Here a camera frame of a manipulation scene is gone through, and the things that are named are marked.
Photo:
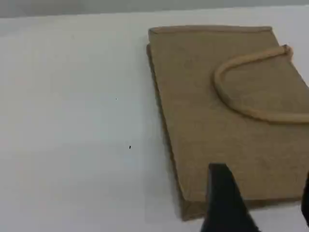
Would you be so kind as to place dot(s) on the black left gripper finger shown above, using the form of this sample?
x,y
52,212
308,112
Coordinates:
x,y
224,205
306,203

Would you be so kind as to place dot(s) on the brown jute tote bag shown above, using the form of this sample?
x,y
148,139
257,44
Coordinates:
x,y
217,120

